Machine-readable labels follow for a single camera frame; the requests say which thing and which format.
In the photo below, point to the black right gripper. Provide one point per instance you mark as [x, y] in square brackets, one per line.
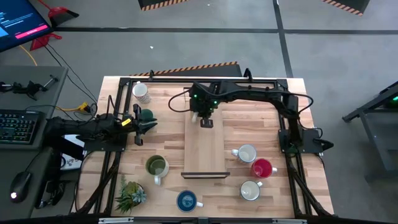
[203, 104]

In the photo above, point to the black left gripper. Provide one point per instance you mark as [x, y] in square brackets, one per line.
[136, 137]

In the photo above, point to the teal mug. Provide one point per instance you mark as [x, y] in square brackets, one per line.
[148, 114]

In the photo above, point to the white mug green interior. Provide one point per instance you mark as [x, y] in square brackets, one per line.
[157, 166]

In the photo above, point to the red white lattice mug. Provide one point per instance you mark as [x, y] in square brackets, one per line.
[247, 154]

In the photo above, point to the blue and white mug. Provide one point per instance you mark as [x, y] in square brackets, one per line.
[186, 201]

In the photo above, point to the red and white mug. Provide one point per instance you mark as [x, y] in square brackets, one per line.
[262, 168]

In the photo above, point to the blue floral white mug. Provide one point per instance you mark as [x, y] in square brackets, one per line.
[249, 190]

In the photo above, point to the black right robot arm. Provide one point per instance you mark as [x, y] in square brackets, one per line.
[255, 92]

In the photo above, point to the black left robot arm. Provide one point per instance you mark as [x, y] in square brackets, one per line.
[93, 127]

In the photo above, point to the yellow tag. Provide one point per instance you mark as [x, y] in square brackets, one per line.
[126, 122]

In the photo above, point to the black table clamp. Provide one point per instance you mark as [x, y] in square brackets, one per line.
[151, 74]
[247, 74]

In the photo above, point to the potted succulent plant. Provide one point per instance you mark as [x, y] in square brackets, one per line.
[130, 194]

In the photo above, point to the white printed paper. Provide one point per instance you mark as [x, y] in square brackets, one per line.
[76, 161]

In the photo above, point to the black box with hazard stripes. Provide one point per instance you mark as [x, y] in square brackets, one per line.
[351, 3]
[155, 2]

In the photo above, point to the black backlit keyboard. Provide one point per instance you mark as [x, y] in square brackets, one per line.
[18, 127]

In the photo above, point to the grey desk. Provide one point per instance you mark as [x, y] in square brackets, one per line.
[21, 71]
[7, 161]

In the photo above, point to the black computer mouse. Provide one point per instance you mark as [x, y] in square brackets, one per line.
[20, 186]

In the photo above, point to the red hand brush black bristles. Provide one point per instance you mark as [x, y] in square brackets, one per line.
[62, 15]

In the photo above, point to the computer monitor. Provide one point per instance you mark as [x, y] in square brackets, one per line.
[18, 18]

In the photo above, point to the black aluminium table frame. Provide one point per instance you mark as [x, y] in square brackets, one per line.
[174, 80]

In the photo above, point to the silver metal bracket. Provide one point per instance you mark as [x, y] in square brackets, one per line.
[289, 221]
[115, 220]

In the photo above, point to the black camera mount with rod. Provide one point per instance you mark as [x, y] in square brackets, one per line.
[29, 88]

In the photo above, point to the black metal workstation frame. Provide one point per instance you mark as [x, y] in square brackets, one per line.
[384, 140]

